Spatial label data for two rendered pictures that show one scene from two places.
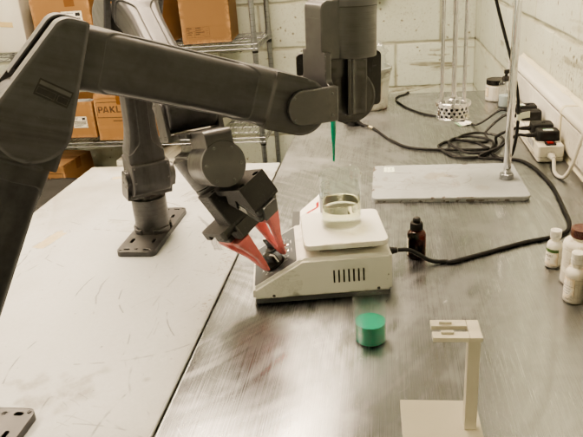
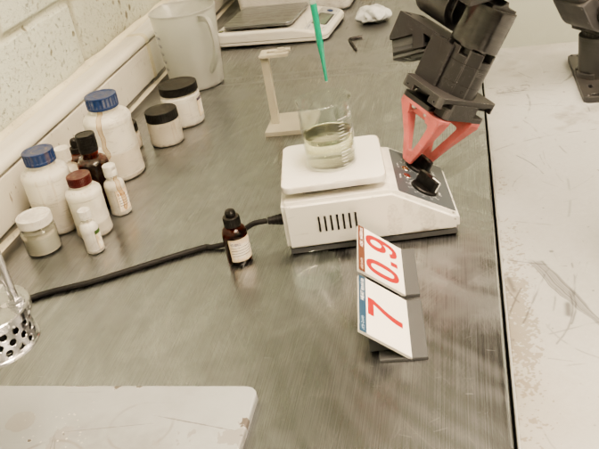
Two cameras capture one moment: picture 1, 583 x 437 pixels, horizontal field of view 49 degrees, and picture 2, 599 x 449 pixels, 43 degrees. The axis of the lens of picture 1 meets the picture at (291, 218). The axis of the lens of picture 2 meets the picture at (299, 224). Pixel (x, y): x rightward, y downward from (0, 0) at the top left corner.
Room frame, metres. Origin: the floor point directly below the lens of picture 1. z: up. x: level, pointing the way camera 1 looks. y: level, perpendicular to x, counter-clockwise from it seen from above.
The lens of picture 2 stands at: (1.68, -0.05, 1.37)
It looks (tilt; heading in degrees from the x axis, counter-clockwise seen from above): 29 degrees down; 185
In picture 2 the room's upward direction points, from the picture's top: 10 degrees counter-clockwise
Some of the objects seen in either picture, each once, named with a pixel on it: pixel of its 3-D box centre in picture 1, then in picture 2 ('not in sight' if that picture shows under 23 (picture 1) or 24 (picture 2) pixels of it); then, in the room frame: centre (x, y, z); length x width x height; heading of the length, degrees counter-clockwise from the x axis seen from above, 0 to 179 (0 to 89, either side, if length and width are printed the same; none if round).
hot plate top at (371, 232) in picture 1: (342, 228); (332, 162); (0.86, -0.07, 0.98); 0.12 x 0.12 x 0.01; 0
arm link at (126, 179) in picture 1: (148, 180); not in sight; (1.08, 0.25, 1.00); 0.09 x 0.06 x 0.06; 117
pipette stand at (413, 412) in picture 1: (442, 381); (287, 88); (0.51, -0.14, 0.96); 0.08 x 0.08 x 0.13; 82
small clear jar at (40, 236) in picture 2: not in sight; (38, 232); (0.82, -0.46, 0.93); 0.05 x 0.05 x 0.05
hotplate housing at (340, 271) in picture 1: (326, 256); (357, 192); (0.86, -0.05, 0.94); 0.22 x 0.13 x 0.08; 90
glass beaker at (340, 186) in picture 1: (341, 199); (325, 133); (0.86, -0.08, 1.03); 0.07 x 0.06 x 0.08; 140
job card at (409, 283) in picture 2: not in sight; (387, 259); (0.98, -0.03, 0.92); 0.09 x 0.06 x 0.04; 177
